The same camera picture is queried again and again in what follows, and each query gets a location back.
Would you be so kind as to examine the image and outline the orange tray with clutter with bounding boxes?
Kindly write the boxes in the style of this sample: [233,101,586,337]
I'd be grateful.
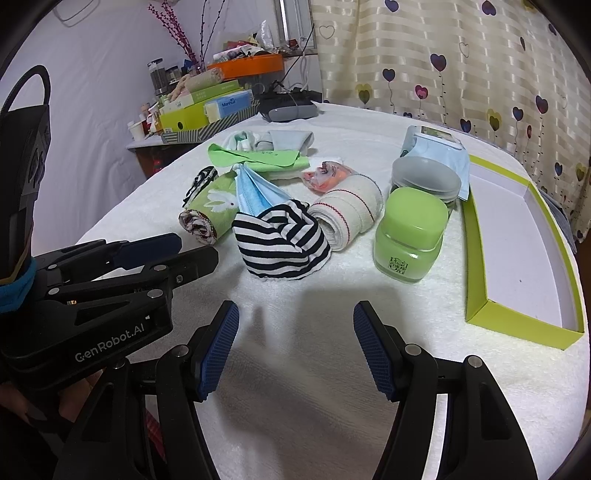
[207,38,284,80]

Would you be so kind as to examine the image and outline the grey lidded plastic container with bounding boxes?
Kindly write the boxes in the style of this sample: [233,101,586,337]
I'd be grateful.
[391,156,461,204]

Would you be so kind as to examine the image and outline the grey black device with cables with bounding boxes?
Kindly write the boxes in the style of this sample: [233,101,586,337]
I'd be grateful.
[259,89,322,123]

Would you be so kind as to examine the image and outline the wet wipes pack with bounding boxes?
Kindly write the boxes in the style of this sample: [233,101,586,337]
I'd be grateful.
[400,125,470,201]

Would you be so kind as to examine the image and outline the black white striped sock ball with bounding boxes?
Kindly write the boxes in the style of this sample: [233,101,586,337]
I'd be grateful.
[232,199,332,280]

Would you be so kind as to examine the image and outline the green lidded jar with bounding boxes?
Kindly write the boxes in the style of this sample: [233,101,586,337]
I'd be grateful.
[374,187,449,283]

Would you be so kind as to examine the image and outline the purple dried flower branches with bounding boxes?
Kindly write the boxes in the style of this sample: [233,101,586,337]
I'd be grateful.
[147,1,226,72]

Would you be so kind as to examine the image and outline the heart pattern curtain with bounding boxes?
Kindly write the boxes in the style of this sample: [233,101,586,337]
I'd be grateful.
[311,0,590,241]

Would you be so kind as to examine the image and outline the green rabbit towel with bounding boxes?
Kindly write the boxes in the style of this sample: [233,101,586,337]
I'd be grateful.
[178,171,238,245]

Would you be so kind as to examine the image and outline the green microfiber cloth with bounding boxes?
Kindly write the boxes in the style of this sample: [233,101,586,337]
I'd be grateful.
[207,143,310,173]

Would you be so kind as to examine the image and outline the white green sock pair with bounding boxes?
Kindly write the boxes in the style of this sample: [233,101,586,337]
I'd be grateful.
[222,130,273,152]

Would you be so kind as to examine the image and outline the red snack plastic packet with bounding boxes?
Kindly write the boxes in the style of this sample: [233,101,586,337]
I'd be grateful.
[301,161,356,194]

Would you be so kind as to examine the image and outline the person's left hand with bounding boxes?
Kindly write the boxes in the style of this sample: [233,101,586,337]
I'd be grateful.
[1,370,103,423]

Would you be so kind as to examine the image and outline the blue face masks bundle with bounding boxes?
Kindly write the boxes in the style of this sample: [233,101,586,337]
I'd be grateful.
[232,163,290,216]

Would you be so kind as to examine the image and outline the small striped sock roll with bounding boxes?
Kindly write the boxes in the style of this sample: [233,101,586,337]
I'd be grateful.
[183,165,218,207]

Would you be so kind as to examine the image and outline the cream red-striped towel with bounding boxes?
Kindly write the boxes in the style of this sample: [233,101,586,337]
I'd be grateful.
[308,174,384,252]

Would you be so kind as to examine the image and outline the stack of green boxes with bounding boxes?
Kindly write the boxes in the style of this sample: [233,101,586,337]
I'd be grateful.
[159,80,259,144]

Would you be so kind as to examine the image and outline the green shallow cardboard box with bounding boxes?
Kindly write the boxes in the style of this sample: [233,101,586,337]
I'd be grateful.
[463,157,585,350]

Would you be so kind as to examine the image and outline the grey sock pair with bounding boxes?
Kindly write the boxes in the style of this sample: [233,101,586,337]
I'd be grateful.
[253,130,315,156]

